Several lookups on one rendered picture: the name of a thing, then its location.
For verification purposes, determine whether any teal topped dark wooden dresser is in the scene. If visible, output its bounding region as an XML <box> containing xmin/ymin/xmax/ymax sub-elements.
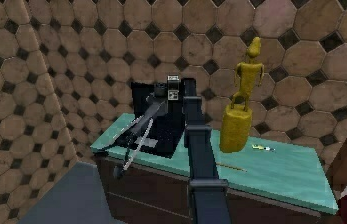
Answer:
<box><xmin>90</xmin><ymin>112</ymin><xmax>341</xmax><ymax>224</ymax></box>

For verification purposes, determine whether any yellow green pen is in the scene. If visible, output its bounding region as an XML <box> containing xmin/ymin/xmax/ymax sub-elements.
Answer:
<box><xmin>251</xmin><ymin>143</ymin><xmax>277</xmax><ymax>153</ymax></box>

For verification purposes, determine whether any thin brown pencil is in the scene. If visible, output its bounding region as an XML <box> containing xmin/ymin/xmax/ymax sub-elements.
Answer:
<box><xmin>215</xmin><ymin>161</ymin><xmax>249</xmax><ymax>174</ymax></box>

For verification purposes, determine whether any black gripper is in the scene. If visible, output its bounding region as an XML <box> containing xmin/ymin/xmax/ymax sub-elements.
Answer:
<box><xmin>108</xmin><ymin>82</ymin><xmax>169</xmax><ymax>180</ymax></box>

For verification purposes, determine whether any gold figure statue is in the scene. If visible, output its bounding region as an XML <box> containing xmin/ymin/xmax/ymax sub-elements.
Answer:
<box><xmin>218</xmin><ymin>36</ymin><xmax>266</xmax><ymax>154</ymax></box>

